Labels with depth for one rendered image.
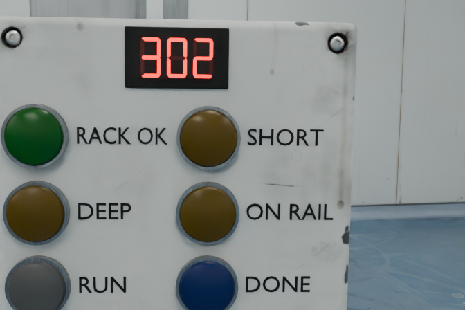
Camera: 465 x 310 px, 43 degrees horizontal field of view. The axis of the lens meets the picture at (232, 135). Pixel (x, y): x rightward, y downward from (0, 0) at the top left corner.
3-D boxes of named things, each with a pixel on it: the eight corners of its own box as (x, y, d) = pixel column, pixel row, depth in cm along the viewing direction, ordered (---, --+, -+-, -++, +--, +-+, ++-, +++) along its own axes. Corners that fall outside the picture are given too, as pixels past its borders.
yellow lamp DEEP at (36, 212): (64, 245, 27) (63, 186, 27) (3, 245, 27) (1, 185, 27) (68, 240, 28) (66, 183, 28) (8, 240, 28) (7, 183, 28)
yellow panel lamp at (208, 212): (236, 245, 28) (238, 187, 27) (178, 245, 28) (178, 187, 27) (236, 240, 28) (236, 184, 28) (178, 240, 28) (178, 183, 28)
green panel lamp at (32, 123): (62, 168, 27) (61, 107, 27) (1, 167, 27) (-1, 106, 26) (66, 165, 28) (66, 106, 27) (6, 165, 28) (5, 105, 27)
